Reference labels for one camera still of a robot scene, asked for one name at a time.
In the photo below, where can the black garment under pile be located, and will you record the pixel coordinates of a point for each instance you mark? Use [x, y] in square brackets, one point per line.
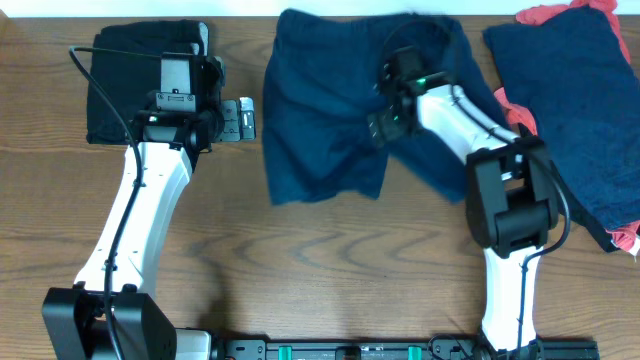
[579, 214]

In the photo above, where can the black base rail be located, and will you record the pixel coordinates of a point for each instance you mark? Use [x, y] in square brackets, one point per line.
[443, 348]

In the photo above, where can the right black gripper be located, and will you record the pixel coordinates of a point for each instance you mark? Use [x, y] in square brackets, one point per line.
[379, 128]

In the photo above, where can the folded black garment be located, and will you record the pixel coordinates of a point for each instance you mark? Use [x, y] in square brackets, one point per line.
[127, 65]

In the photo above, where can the red garment in pile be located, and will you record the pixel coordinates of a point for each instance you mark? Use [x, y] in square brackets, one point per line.
[625, 238]

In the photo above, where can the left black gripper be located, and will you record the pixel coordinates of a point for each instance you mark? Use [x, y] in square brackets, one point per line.
[230, 120]

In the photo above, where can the navy blue shorts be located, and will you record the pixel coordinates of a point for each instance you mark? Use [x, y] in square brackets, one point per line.
[322, 82]

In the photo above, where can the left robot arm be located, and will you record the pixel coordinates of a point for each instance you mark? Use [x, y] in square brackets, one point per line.
[109, 312]

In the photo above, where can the navy blue garment in pile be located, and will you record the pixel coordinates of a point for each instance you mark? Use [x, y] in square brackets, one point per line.
[570, 73]

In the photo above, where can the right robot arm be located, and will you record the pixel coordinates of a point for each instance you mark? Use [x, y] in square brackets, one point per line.
[510, 201]

